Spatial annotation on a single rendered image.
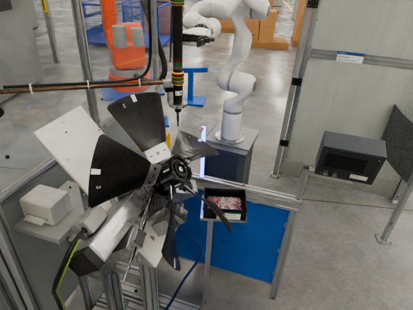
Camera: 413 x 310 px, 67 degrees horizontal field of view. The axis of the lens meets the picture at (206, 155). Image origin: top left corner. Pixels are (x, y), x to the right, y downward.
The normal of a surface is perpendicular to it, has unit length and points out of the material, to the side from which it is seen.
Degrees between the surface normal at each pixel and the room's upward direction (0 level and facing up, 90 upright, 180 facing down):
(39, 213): 90
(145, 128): 45
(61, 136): 50
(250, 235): 90
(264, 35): 90
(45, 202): 0
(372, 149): 15
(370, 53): 89
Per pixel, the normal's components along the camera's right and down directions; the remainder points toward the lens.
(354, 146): -0.04, -0.69
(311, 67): -0.30, 0.50
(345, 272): 0.04, -0.85
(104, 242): 0.76, -0.39
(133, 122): 0.23, -0.19
